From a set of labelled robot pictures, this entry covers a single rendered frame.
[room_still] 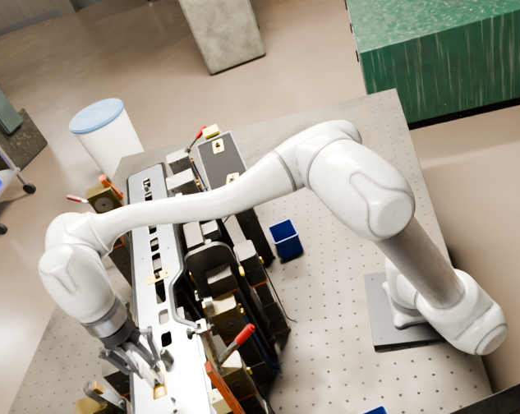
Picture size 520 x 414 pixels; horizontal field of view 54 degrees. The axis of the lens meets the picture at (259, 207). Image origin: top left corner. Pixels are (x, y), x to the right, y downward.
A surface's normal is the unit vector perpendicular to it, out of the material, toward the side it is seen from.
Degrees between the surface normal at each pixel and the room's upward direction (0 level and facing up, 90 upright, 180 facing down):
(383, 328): 3
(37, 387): 0
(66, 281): 76
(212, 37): 93
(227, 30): 93
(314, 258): 0
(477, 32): 90
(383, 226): 84
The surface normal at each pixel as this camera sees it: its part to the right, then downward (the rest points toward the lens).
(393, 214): 0.36, 0.43
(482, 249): -0.31, -0.73
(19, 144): 0.89, 0.00
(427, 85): -0.05, 0.65
